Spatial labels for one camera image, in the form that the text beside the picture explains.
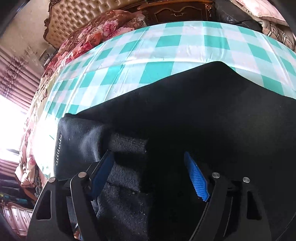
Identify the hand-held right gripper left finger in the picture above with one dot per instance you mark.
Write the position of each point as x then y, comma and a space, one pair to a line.
101, 176

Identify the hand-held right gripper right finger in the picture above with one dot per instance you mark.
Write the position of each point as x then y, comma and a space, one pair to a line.
196, 178

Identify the black pants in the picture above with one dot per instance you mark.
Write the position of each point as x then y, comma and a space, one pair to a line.
196, 111

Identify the cream floral quilt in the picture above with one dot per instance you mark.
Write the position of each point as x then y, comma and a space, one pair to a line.
29, 148

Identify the pink wooden dresser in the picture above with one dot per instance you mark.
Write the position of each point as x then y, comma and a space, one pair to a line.
16, 216

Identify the pink curtain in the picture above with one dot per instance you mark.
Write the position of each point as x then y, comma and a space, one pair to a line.
18, 76

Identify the cluttered wooden bedside table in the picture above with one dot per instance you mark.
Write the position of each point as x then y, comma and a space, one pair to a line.
46, 55

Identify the green white checkered tablecloth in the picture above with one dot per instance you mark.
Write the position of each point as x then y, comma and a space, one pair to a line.
166, 44

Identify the red floral blanket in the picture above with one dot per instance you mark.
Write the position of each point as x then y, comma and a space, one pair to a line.
99, 30

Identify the tufted leather carved headboard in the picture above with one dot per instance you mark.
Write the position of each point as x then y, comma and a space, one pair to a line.
76, 16

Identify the plaid folded blanket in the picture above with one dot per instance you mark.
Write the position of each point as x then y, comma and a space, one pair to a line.
281, 34

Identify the dark wooden nightstand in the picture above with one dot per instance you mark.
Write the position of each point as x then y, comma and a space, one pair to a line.
178, 11

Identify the large pink floral pillow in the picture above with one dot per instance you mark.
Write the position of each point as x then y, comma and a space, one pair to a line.
259, 9

